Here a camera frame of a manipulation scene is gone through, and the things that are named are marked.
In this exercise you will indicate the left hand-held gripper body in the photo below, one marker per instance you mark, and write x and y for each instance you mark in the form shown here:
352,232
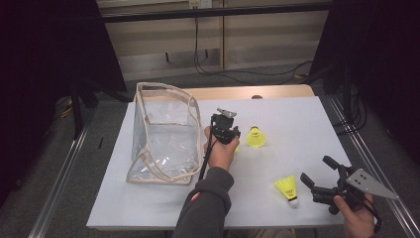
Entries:
223,127

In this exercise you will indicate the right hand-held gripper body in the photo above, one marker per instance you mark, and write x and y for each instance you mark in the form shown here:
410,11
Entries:
366,183

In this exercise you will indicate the yellow shuttlecock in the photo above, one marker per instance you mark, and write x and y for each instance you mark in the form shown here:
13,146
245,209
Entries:
256,138
289,189

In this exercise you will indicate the clear plastic bag beige trim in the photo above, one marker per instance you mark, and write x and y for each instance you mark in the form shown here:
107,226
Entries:
165,142

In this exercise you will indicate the person's left hand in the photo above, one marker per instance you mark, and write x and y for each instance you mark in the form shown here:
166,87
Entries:
221,155

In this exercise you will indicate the person's right hand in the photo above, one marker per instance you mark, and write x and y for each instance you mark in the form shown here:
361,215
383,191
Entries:
358,223

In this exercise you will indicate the dark round table grommet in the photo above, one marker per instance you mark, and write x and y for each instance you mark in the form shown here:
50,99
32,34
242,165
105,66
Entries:
257,97

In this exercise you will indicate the black curtain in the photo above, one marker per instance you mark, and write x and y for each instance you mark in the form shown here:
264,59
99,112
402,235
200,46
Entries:
39,66
389,66

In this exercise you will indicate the small black floor object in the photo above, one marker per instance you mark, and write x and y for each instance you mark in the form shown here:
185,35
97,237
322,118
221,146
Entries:
100,143

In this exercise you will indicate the black horizontal bar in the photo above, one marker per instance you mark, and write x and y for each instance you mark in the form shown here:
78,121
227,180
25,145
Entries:
165,14

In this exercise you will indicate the black metal stand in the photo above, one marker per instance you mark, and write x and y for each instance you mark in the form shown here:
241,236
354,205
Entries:
77,115

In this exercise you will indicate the metal floor rail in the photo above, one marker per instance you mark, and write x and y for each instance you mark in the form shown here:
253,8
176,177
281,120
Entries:
361,148
56,191

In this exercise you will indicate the white wall socket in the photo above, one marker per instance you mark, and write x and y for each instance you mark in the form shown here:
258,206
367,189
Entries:
199,3

